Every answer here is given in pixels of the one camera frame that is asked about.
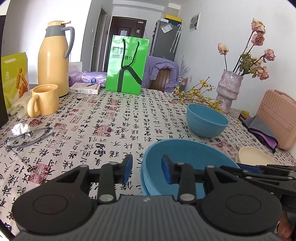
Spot dark entrance door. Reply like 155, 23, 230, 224
103, 15, 148, 73

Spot yellow flower branch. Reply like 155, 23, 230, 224
173, 77, 223, 113

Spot grey refrigerator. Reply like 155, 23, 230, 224
149, 19, 182, 61

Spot grey purple cloth pouch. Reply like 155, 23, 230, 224
242, 116, 278, 154

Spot yellow-green snack box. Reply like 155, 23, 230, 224
1, 52, 29, 109

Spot wooden chair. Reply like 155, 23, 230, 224
149, 68, 171, 92

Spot blue bowl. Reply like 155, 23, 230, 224
187, 103, 229, 138
140, 139, 238, 199

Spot yellow thermos jug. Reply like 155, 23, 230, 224
38, 21, 75, 97

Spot purple tissue pack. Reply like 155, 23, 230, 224
81, 71, 107, 88

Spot green paper shopping bag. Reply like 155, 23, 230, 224
105, 35, 149, 95

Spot pink textured vase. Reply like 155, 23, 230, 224
216, 69, 243, 113

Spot yellow mug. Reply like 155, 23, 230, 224
27, 84, 59, 118

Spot calligraphy print tablecloth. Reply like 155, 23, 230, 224
0, 86, 285, 237

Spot right hand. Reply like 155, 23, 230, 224
277, 211, 293, 241

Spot purple puffer jacket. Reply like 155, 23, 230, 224
142, 56, 180, 93

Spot white book box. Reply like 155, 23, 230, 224
69, 82, 100, 95

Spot pink laptop case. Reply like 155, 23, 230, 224
256, 89, 296, 151

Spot dried pink roses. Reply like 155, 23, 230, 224
217, 18, 277, 81

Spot eyeglasses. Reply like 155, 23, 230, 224
4, 127, 54, 149

